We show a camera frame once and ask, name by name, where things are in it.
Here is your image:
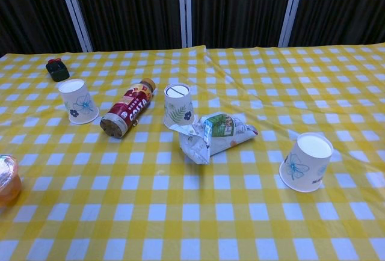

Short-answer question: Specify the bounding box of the crumpled white snack bag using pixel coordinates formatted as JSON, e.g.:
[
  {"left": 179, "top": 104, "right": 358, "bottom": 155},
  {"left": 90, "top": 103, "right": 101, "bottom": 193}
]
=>
[{"left": 168, "top": 112, "right": 259, "bottom": 165}]

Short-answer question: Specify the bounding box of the yellow white checked tablecloth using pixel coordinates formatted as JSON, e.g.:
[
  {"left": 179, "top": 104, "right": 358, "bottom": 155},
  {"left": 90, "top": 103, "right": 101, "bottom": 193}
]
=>
[{"left": 0, "top": 44, "right": 385, "bottom": 261}]

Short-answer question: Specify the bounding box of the orange jelly cup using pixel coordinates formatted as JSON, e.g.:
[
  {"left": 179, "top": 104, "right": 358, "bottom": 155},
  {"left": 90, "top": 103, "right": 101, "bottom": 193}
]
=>
[{"left": 0, "top": 154, "right": 22, "bottom": 208}]

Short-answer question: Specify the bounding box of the black soy sauce bottle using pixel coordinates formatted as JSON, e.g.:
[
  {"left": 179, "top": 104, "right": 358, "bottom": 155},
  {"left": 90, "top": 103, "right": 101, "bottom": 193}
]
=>
[{"left": 45, "top": 58, "right": 70, "bottom": 82}]

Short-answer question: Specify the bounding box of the red Costa coffee bottle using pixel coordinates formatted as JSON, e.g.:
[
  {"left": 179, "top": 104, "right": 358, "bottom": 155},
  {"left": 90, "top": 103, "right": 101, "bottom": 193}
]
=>
[{"left": 100, "top": 78, "right": 156, "bottom": 139}]

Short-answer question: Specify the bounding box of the white paper cup line-marked base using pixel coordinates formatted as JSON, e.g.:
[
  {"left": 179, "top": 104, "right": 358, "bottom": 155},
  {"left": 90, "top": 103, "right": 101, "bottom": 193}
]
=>
[{"left": 163, "top": 83, "right": 196, "bottom": 129}]

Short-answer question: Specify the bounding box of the black pleated screen panel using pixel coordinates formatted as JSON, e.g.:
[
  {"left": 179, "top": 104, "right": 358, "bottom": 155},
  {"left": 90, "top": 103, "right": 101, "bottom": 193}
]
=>
[
  {"left": 69, "top": 0, "right": 183, "bottom": 52},
  {"left": 289, "top": 0, "right": 385, "bottom": 47},
  {"left": 191, "top": 0, "right": 295, "bottom": 49},
  {"left": 0, "top": 0, "right": 82, "bottom": 59}
]

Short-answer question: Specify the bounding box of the white floral paper cup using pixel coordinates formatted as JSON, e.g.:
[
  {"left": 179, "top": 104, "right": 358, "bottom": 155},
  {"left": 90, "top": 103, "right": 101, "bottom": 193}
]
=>
[
  {"left": 57, "top": 79, "right": 100, "bottom": 125},
  {"left": 279, "top": 132, "right": 334, "bottom": 193}
]

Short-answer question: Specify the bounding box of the white screen frame post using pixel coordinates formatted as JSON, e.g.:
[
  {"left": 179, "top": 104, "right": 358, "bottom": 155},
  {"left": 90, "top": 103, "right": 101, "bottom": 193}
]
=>
[
  {"left": 178, "top": 0, "right": 193, "bottom": 48},
  {"left": 55, "top": 0, "right": 93, "bottom": 53},
  {"left": 278, "top": 0, "right": 307, "bottom": 48}
]

